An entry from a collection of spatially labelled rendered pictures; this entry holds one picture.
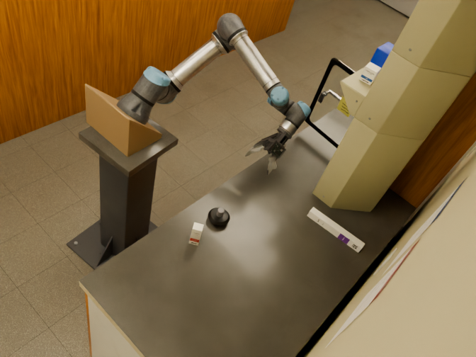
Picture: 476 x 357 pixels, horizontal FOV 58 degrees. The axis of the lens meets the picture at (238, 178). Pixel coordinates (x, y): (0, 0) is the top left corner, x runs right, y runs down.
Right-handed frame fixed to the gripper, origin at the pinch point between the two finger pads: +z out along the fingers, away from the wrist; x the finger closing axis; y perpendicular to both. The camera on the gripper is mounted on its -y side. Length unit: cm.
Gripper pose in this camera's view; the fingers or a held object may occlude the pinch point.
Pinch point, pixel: (256, 165)
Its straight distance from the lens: 194.9
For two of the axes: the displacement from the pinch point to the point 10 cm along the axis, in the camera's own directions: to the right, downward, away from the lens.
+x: 7.0, 5.6, 4.4
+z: -6.2, 7.8, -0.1
